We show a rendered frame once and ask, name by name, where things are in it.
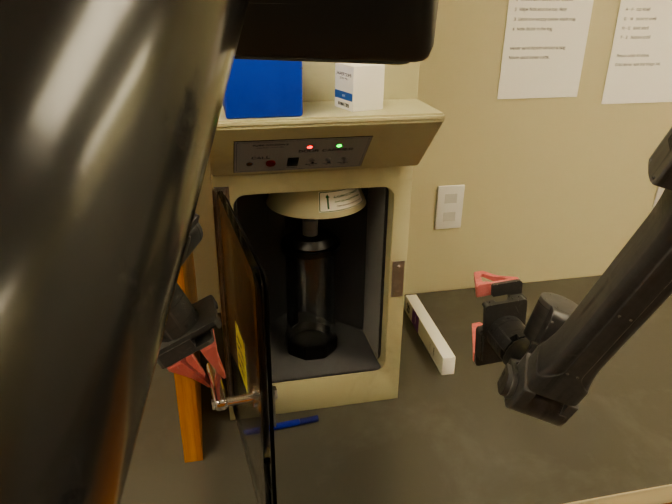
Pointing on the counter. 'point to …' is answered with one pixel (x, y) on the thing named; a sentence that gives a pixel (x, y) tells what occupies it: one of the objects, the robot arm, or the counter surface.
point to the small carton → (359, 86)
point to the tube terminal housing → (311, 392)
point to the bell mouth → (317, 203)
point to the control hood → (224, 156)
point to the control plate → (355, 146)
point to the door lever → (225, 393)
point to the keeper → (397, 278)
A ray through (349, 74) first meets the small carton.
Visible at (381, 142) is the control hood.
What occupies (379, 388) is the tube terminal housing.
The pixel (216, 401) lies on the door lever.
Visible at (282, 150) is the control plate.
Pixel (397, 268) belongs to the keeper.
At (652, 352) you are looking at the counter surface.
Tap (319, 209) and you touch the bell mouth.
